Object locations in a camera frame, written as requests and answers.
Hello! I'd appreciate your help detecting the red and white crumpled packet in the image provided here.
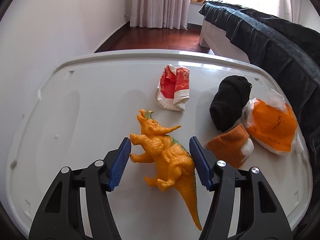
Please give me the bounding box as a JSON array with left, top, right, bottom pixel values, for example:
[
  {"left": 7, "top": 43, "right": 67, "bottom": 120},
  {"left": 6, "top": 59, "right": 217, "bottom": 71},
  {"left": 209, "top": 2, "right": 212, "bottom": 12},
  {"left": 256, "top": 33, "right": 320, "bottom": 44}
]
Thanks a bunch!
[{"left": 155, "top": 64, "right": 190, "bottom": 112}]

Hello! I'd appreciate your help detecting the orange dinosaur toy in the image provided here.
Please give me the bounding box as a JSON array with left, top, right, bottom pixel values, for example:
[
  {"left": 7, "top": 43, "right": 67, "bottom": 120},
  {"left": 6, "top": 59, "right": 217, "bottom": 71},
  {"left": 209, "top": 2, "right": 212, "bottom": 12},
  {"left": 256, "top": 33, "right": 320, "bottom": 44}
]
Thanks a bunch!
[{"left": 129, "top": 109, "right": 202, "bottom": 231}]

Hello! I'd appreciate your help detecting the white plastic storage box lid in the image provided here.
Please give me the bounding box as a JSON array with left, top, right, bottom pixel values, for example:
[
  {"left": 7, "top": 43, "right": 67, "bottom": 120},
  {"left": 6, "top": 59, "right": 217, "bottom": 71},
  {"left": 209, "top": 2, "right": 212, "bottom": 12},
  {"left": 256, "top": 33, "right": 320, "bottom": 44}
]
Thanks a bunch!
[{"left": 5, "top": 49, "right": 316, "bottom": 240}]

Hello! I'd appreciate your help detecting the orange plastic bag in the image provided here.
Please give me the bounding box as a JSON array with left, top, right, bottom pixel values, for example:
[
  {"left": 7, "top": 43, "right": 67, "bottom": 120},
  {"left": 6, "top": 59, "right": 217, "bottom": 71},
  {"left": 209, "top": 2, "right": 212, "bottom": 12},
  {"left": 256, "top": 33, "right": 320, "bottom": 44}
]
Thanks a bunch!
[{"left": 241, "top": 89, "right": 304, "bottom": 157}]

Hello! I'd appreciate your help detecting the orange and white sock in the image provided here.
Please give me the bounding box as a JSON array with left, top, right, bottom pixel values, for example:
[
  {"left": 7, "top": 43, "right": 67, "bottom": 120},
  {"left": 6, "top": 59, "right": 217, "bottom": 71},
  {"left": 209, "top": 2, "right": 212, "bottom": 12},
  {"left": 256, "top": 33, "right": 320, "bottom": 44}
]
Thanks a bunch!
[{"left": 206, "top": 124, "right": 255, "bottom": 168}]

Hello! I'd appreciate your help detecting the white bed frame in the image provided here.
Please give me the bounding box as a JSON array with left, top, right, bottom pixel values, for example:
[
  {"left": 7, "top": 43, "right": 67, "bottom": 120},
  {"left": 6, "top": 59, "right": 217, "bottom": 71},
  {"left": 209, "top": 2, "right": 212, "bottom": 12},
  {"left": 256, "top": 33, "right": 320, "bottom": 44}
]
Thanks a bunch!
[{"left": 199, "top": 19, "right": 250, "bottom": 63}]

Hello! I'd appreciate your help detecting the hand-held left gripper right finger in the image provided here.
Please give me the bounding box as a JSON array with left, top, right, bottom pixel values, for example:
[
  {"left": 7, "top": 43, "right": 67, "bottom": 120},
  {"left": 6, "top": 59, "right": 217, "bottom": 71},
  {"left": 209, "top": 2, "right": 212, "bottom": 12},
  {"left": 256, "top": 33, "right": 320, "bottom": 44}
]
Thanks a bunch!
[{"left": 189, "top": 136, "right": 293, "bottom": 240}]

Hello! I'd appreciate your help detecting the black sock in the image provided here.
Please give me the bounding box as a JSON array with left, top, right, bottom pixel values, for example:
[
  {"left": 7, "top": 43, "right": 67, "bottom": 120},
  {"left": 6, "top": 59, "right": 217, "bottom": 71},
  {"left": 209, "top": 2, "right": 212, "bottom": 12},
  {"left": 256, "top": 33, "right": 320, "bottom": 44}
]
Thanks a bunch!
[{"left": 209, "top": 75, "right": 252, "bottom": 132}]

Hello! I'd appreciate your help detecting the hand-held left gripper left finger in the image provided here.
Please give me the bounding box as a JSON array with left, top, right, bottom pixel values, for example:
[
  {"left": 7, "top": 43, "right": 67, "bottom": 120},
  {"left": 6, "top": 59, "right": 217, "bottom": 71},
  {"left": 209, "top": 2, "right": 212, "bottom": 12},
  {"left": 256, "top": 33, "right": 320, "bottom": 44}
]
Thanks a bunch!
[{"left": 29, "top": 137, "right": 132, "bottom": 240}]

